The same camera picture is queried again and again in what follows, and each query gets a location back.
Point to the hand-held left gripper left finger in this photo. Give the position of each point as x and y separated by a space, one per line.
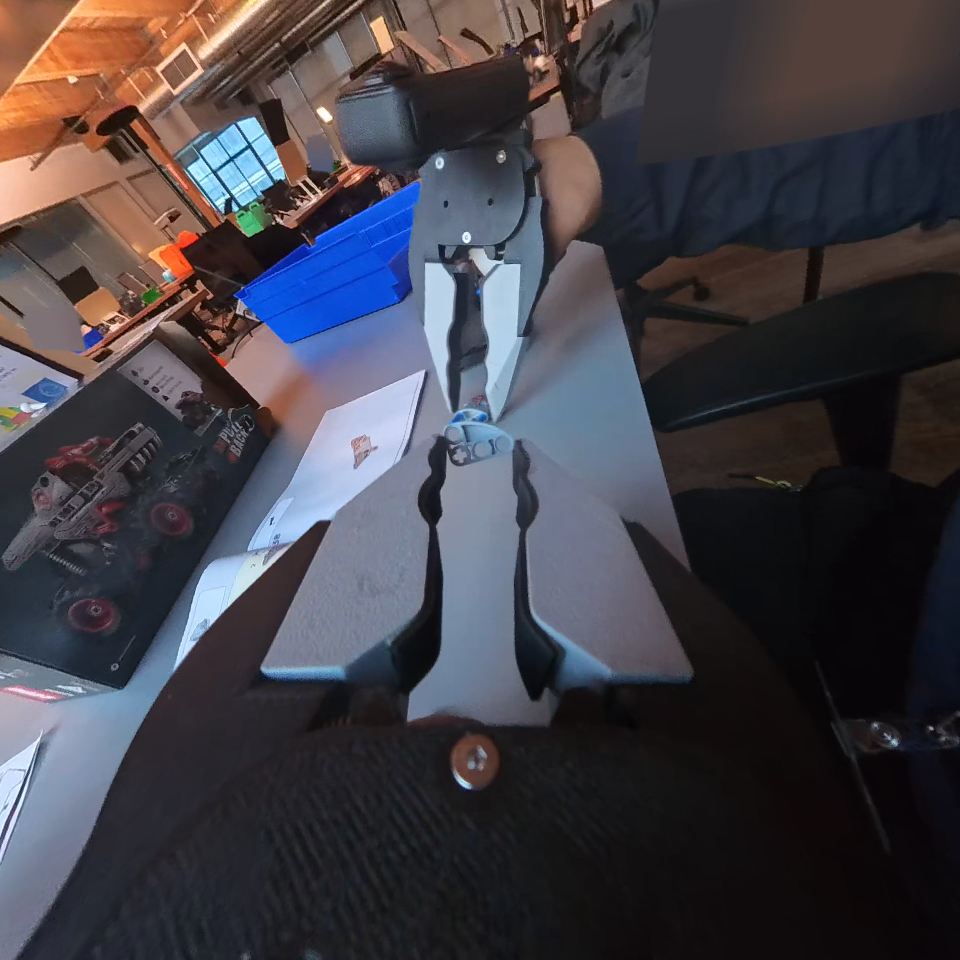
352 577

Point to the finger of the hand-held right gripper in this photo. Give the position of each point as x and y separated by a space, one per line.
510 330
439 315

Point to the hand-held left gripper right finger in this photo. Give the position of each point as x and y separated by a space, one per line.
592 592

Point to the grey lego beam piece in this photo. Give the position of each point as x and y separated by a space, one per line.
480 444

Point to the person's right forearm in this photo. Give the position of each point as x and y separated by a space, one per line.
750 202

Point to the lego instruction booklet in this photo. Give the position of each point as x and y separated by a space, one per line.
352 442

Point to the black lego set box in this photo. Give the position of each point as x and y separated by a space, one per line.
112 525

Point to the person's right hand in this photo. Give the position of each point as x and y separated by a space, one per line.
574 187

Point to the blue plastic bin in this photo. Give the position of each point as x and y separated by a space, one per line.
330 285

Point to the office chair base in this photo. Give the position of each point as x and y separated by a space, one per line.
675 304

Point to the black backpack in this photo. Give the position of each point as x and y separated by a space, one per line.
787 570

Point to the green plastic bin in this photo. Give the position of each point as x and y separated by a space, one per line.
253 216

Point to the large paned window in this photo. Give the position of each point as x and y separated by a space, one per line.
232 165

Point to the orange plastic bin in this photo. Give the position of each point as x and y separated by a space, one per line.
174 251

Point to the clear badge holder clip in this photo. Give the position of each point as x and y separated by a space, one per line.
892 731

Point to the laptop screen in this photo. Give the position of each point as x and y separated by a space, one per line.
30 397

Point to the white printed paper sheet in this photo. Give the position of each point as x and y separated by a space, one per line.
16 787

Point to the silver ceiling duct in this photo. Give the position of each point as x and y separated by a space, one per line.
255 41

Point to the wall air vent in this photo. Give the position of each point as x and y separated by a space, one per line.
178 69

